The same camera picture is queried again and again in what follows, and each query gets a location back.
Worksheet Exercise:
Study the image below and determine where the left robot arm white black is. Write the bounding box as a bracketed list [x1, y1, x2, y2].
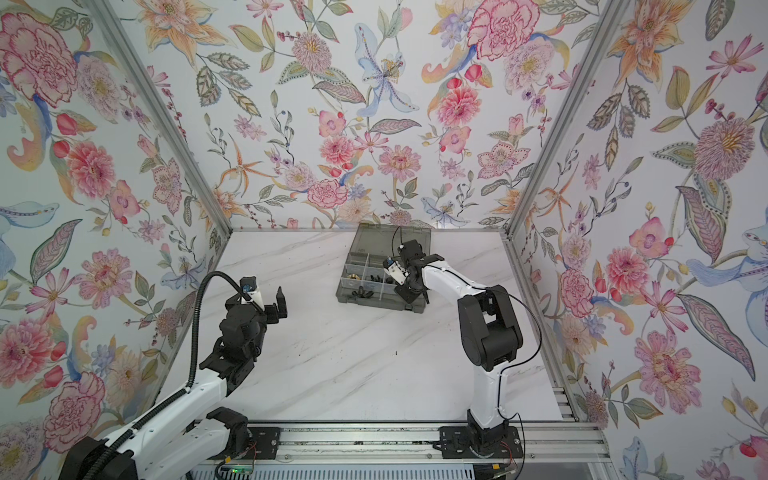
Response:
[59, 291, 288, 479]

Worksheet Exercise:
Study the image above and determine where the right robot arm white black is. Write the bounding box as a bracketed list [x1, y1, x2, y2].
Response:
[383, 240, 524, 461]

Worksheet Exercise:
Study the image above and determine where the grey plastic organizer box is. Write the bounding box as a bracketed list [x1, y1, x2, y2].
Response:
[336, 224, 431, 314]

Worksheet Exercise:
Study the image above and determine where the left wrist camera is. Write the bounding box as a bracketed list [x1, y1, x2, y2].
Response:
[240, 276, 264, 310]

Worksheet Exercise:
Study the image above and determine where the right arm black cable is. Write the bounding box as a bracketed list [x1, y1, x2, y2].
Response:
[437, 266, 544, 480]

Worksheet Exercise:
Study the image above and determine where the black corrugated cable hose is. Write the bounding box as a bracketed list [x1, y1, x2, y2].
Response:
[80, 271, 250, 480]

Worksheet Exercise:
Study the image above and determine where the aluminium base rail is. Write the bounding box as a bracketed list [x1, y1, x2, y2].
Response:
[248, 420, 610, 466]

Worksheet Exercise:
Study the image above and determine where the left aluminium corner post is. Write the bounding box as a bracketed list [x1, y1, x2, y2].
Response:
[84, 0, 233, 242]

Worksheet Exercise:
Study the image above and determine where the aluminium corner post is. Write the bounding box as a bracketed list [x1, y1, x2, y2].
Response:
[84, 0, 233, 242]
[506, 0, 625, 238]

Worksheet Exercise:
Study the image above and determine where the right aluminium corner post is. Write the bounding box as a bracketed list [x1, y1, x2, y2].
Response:
[506, 0, 625, 238]

